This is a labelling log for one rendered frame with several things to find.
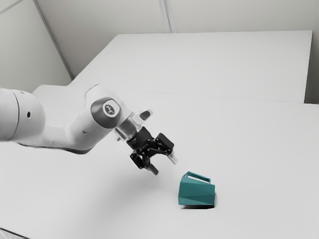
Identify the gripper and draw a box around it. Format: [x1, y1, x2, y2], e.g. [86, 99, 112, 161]
[126, 126, 178, 176]

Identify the teal faceted mug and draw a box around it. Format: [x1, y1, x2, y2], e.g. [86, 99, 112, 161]
[177, 171, 216, 207]

